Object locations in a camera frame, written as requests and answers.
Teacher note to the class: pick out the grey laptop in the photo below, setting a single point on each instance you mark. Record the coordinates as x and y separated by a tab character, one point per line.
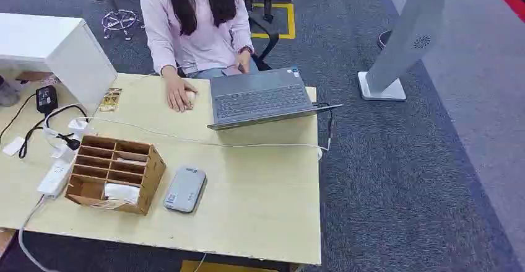
258	100

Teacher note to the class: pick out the pink smartphone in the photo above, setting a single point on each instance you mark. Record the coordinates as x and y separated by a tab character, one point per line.
230	71

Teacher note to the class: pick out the person's left hand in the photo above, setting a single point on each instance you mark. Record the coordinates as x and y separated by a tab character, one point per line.
244	61

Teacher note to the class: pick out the person's hand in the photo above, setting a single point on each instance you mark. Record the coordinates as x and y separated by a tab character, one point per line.
177	93
244	61

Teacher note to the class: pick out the white computer mouse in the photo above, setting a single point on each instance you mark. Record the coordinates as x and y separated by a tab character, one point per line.
191	97

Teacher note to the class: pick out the dark wristwatch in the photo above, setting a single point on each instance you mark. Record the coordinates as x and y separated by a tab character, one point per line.
246	49

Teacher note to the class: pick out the black office chair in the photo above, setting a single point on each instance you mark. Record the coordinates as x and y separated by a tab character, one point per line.
268	36

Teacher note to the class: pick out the person's right hand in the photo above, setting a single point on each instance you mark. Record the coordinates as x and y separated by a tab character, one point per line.
177	93

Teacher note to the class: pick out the person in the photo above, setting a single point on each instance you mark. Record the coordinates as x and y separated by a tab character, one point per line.
205	44

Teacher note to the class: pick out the wooden card box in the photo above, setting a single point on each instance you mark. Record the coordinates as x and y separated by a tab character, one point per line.
149	171

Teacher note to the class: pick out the dark round floor disc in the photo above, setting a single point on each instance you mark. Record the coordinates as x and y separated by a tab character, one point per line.
382	39

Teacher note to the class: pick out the yellow box under desk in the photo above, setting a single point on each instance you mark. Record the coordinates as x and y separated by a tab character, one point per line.
221	267

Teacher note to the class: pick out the yellow snack packet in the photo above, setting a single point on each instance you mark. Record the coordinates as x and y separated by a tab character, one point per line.
110	100

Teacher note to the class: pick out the white kiosk stand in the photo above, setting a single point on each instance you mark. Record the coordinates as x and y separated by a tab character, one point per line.
410	36

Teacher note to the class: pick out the white charger plug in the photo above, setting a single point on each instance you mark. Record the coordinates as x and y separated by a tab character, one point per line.
78	125

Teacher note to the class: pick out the white power strip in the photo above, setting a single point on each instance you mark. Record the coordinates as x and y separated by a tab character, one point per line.
55	178

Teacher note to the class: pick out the black power adapter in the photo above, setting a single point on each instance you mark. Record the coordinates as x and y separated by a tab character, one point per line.
46	99

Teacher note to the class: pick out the white cabinet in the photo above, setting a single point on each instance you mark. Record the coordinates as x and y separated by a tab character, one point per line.
45	36

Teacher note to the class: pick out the small white card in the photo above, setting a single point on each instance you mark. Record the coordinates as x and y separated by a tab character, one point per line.
13	146

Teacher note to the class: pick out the grey shoe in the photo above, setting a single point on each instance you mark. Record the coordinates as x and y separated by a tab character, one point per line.
8	93

